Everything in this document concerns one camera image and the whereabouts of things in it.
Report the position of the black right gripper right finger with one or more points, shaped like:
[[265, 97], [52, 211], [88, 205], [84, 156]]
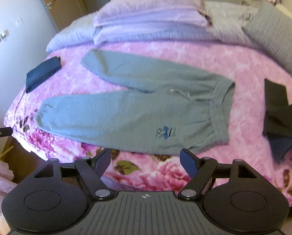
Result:
[[233, 197]]

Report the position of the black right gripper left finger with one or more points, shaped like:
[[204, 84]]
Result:
[[56, 197]]

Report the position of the grey sweatpants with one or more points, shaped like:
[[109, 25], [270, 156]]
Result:
[[164, 107]]

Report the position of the blue jeans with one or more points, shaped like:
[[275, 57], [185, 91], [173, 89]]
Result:
[[280, 146]]

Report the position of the black garment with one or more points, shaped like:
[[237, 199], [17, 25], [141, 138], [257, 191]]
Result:
[[278, 114]]

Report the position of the folded navy garment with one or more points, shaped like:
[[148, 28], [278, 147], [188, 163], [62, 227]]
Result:
[[41, 73]]

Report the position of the grey striped pillow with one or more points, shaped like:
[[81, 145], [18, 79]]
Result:
[[271, 29]]

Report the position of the wooden door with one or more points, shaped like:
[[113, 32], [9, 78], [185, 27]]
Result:
[[64, 12]]

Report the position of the wall light switch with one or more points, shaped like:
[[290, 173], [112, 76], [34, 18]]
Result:
[[19, 22]]

